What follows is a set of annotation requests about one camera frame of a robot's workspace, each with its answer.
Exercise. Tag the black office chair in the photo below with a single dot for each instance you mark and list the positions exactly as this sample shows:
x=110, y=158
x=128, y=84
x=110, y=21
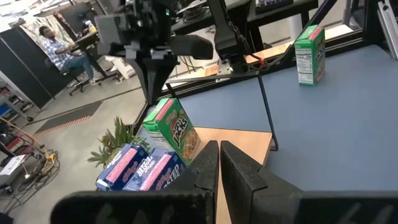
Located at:
x=77, y=88

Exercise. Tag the backlit keyboard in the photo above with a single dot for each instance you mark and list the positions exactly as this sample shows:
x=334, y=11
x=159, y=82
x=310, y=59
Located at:
x=273, y=2

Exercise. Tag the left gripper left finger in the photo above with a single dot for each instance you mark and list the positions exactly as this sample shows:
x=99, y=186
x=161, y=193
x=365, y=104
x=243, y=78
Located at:
x=202, y=174

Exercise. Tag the blue Frosted Flakes cereal box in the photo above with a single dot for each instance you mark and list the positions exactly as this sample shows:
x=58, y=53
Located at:
x=155, y=174
x=119, y=169

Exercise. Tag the black desk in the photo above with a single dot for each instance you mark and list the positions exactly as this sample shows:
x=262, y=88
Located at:
x=88, y=39

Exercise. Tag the wooden shelf with black frame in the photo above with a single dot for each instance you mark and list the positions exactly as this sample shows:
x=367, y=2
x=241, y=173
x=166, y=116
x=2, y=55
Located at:
x=242, y=143

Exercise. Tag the black orange-striped floor mat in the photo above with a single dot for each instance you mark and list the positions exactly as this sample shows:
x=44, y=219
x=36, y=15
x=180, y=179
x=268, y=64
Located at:
x=71, y=115

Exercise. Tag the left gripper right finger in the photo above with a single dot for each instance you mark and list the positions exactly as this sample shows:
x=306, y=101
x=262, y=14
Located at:
x=245, y=193

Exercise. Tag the green Apple Jacks cereal box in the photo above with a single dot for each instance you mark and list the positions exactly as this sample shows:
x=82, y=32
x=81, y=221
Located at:
x=177, y=133
x=311, y=59

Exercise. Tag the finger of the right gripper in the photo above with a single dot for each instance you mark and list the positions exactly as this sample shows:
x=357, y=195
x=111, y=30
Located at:
x=163, y=73
x=147, y=77

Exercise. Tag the white box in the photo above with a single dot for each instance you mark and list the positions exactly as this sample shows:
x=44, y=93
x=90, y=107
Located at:
x=12, y=166

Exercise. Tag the small potted succulent plant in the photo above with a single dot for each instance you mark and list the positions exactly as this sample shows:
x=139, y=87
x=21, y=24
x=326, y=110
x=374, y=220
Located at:
x=116, y=140

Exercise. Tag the person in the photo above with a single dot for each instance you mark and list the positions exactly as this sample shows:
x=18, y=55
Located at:
x=56, y=51

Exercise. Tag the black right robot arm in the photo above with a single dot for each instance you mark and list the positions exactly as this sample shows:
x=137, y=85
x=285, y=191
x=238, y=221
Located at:
x=225, y=31

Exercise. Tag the black equipment stand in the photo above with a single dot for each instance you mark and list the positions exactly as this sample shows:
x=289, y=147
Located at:
x=280, y=12

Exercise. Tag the metal storage rack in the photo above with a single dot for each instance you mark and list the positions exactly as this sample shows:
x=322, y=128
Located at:
x=12, y=99

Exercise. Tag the black partition panel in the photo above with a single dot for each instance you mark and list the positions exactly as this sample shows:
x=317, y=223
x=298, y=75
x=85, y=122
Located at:
x=28, y=71

